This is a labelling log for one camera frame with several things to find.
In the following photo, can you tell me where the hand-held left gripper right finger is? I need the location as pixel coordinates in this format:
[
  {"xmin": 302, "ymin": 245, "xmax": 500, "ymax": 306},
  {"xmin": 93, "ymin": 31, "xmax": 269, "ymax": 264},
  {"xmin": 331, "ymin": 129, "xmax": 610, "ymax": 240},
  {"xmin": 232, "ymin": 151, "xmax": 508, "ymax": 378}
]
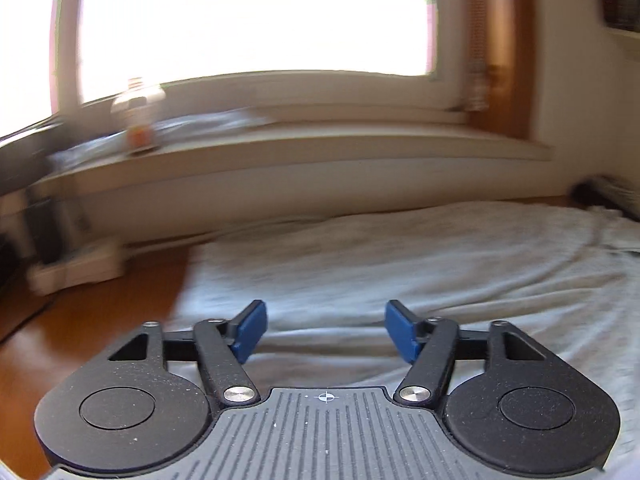
[{"xmin": 385, "ymin": 300, "xmax": 546, "ymax": 407}]

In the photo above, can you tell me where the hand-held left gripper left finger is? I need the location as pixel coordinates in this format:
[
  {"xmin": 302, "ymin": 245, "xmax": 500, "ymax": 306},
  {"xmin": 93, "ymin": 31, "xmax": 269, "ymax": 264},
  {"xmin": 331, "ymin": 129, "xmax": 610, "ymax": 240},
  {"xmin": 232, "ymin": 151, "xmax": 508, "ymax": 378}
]
[{"xmin": 107, "ymin": 300, "xmax": 268, "ymax": 406}]

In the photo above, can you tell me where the white grey patterned garment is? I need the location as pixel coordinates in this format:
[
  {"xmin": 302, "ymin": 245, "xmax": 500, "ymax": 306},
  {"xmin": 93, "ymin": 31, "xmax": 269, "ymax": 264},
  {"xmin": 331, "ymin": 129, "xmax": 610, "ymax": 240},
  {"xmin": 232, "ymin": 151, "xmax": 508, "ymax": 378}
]
[{"xmin": 172, "ymin": 201, "xmax": 640, "ymax": 471}]

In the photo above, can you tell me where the beige window sill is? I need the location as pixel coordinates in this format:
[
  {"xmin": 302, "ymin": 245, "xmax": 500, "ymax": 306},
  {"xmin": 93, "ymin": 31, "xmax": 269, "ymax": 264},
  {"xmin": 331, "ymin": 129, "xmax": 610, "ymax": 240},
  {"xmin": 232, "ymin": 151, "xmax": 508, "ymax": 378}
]
[{"xmin": 35, "ymin": 110, "xmax": 554, "ymax": 197}]

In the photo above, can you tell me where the white power strip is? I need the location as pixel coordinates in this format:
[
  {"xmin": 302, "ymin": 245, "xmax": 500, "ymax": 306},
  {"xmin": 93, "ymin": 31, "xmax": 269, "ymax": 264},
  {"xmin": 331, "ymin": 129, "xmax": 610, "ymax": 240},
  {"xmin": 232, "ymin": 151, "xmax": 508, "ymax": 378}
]
[{"xmin": 29, "ymin": 241, "xmax": 127, "ymax": 297}]

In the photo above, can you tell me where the clear plastic bag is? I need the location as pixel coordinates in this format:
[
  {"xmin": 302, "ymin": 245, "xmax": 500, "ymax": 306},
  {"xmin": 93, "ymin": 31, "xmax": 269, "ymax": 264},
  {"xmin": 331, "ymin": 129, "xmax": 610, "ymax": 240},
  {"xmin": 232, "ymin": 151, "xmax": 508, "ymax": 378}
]
[{"xmin": 50, "ymin": 108, "xmax": 275, "ymax": 167}]

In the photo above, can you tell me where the grey printed t-shirt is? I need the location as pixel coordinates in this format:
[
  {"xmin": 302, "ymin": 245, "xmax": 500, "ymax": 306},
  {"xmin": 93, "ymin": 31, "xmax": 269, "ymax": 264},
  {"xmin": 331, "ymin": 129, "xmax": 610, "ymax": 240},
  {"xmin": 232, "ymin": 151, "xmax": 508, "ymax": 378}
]
[{"xmin": 590, "ymin": 175, "xmax": 640, "ymax": 222}]

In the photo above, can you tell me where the bright window pane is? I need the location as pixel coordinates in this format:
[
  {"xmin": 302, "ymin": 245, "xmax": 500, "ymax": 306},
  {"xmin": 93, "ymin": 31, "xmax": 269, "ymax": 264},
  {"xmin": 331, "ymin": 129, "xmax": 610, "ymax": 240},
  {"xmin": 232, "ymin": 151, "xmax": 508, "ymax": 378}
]
[{"xmin": 0, "ymin": 0, "xmax": 440, "ymax": 128}]

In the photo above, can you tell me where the white cable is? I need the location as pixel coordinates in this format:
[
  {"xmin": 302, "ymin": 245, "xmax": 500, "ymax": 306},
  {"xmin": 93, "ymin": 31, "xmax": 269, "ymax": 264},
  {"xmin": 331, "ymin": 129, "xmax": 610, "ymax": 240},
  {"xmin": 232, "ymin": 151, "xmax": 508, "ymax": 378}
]
[{"xmin": 124, "ymin": 231, "xmax": 217, "ymax": 257}]

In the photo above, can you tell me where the black cable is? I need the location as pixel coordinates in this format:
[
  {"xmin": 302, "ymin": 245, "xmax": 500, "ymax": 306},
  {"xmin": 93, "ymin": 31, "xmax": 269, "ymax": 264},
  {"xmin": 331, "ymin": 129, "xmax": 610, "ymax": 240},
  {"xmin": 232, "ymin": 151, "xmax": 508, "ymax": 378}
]
[{"xmin": 0, "ymin": 292, "xmax": 58, "ymax": 343}]

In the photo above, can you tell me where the wooden window frame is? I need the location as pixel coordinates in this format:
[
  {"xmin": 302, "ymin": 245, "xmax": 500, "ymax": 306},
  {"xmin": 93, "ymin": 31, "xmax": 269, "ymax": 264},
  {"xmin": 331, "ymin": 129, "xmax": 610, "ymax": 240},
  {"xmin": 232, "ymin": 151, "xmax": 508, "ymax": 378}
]
[{"xmin": 469, "ymin": 0, "xmax": 537, "ymax": 139}]

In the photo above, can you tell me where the beige wall shelf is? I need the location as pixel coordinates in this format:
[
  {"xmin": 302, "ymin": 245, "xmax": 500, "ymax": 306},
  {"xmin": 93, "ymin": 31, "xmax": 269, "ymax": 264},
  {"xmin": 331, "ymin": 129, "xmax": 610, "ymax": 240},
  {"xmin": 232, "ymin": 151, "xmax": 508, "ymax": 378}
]
[{"xmin": 604, "ymin": 24, "xmax": 640, "ymax": 52}]

